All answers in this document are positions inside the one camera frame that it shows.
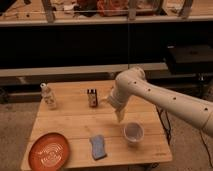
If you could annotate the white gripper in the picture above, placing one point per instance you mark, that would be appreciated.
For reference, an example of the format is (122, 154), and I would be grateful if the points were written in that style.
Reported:
(120, 112)

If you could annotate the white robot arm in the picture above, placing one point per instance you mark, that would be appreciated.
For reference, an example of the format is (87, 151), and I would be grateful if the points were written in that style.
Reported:
(194, 111)

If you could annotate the clear plastic cup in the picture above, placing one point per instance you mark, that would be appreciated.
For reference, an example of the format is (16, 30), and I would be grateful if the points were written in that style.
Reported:
(133, 133)

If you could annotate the blue sponge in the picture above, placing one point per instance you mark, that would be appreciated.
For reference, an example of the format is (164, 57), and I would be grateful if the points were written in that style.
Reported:
(98, 147)

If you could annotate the black box on right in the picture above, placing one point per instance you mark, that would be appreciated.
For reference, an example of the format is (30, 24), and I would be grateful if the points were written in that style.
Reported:
(190, 59)

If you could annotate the orange patterned plate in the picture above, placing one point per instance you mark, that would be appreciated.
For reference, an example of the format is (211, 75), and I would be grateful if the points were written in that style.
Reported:
(50, 152)

